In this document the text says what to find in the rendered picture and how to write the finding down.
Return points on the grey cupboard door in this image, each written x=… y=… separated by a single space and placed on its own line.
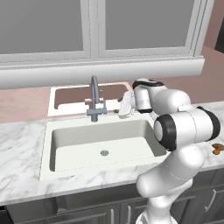
x=198 y=207
x=87 y=215
x=135 y=211

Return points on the white framed pink wall panel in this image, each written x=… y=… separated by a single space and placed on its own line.
x=75 y=94

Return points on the white framed window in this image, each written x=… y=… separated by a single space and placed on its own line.
x=93 y=26

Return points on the white sink basin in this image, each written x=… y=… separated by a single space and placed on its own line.
x=87 y=137

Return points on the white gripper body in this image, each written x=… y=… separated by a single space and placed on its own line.
x=127 y=105

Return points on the grey drawer front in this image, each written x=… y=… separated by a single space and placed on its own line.
x=214 y=177

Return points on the brown mushroom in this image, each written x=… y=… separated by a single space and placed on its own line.
x=217 y=148

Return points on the grey sink faucet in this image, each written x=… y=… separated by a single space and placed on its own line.
x=94 y=99

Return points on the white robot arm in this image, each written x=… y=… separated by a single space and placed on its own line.
x=180 y=125

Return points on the white window sill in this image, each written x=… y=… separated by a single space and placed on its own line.
x=87 y=71

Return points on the dark wall fixture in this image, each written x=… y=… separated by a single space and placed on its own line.
x=220 y=39

